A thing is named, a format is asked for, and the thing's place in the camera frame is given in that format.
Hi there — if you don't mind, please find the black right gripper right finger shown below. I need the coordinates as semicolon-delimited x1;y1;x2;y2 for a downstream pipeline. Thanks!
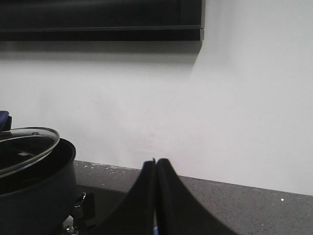
156;159;235;235

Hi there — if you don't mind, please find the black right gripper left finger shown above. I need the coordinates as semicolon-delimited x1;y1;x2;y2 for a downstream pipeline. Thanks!
91;160;157;235

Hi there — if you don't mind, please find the dark blue cooking pot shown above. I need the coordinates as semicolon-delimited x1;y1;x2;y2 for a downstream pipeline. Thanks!
0;139;77;235

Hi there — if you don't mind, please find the glass lid with blue knob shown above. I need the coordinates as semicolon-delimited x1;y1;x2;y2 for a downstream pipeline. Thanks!
0;111;60;178

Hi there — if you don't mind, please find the black right pot support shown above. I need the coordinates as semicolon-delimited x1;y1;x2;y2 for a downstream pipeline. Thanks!
63;192;95;235

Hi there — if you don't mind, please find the black glass gas stove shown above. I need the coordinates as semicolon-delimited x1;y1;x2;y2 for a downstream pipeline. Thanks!
62;184;128;235

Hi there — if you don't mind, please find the black range hood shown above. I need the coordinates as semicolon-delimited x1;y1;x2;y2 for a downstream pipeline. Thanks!
0;0;205;41

